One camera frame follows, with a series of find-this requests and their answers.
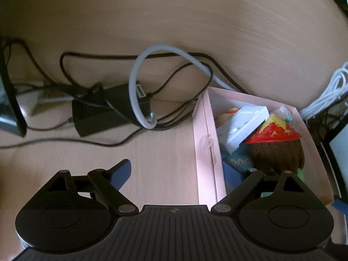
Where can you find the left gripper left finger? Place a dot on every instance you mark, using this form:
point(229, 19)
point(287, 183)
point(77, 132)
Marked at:
point(107, 185)

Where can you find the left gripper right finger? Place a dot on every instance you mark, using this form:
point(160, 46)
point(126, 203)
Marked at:
point(242, 183)

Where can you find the white power adapter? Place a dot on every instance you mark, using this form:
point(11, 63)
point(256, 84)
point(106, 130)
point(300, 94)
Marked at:
point(240, 126)

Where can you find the crochet doll with red hat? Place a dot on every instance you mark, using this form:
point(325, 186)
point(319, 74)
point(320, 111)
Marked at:
point(276, 147)

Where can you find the red yellow keychain toy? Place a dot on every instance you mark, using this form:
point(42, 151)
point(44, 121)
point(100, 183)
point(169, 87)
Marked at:
point(223, 118)

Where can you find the pink cardboard box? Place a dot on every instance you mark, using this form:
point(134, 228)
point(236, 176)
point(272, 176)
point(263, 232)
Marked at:
point(210, 175)

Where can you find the black power brick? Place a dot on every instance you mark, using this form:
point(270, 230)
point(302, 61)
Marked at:
point(103, 110)

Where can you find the white power strip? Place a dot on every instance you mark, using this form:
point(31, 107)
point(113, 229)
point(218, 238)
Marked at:
point(29, 101)

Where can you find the monitor with black stand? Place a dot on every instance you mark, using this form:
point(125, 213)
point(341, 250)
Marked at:
point(12, 120)

